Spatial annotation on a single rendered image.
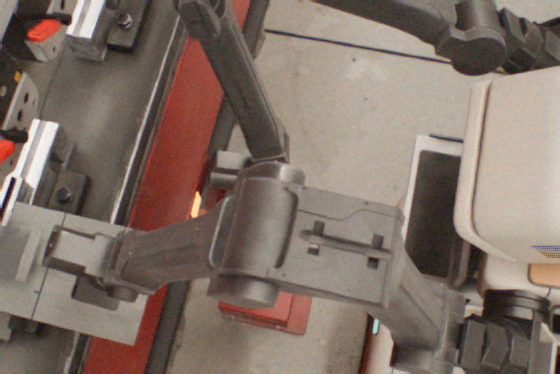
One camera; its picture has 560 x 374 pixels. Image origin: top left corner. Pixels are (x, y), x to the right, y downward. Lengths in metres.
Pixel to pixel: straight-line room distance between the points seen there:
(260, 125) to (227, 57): 0.16
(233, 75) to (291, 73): 1.34
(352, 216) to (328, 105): 1.80
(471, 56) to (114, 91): 0.72
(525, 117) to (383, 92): 1.52
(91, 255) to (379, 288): 0.49
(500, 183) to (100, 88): 0.85
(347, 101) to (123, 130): 1.10
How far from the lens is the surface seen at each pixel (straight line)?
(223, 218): 0.60
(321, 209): 0.55
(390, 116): 2.34
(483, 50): 1.02
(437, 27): 1.00
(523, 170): 0.85
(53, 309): 1.21
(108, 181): 1.37
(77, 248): 0.95
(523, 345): 0.95
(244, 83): 1.08
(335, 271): 0.54
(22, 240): 1.22
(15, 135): 1.11
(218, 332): 2.16
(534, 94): 0.89
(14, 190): 1.28
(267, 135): 1.16
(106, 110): 1.43
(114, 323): 1.18
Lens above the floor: 2.13
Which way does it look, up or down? 71 degrees down
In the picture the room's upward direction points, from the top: 8 degrees counter-clockwise
